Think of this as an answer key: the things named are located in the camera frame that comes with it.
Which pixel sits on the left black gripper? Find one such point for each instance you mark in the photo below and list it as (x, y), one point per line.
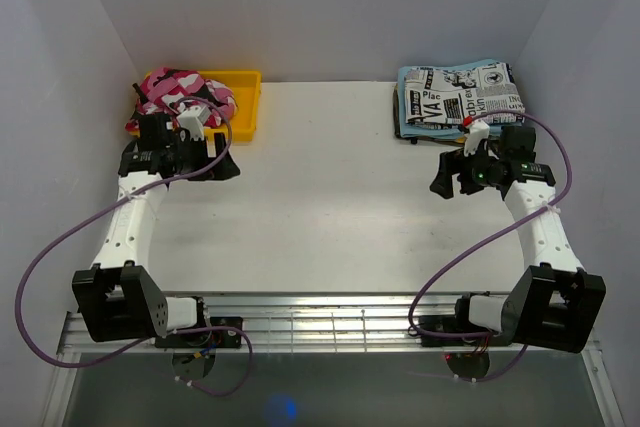
(225, 170)

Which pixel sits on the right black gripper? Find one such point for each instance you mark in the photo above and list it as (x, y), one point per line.
(442, 183)

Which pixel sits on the pink camouflage trousers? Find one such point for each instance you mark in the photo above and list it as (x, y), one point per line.
(172, 91)

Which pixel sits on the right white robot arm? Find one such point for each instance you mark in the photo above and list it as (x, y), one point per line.
(555, 303)

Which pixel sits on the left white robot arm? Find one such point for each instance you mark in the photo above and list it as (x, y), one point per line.
(116, 296)

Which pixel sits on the newspaper print folded trousers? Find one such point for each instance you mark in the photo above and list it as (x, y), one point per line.
(440, 98)

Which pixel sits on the yellow plastic tray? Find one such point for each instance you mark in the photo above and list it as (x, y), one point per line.
(246, 86)

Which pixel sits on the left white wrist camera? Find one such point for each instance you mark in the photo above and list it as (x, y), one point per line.
(194, 119)

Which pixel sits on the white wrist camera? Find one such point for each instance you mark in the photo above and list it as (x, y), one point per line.
(476, 132)
(194, 119)

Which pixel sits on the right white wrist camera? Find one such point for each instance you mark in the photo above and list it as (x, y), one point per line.
(476, 132)

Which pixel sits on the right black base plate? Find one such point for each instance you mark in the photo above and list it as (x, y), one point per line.
(469, 335)

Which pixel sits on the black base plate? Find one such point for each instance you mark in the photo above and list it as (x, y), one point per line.
(469, 335)
(198, 341)

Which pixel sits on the aluminium rail frame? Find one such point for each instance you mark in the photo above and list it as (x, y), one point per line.
(333, 361)

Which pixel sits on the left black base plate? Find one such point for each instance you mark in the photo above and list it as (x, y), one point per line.
(198, 341)

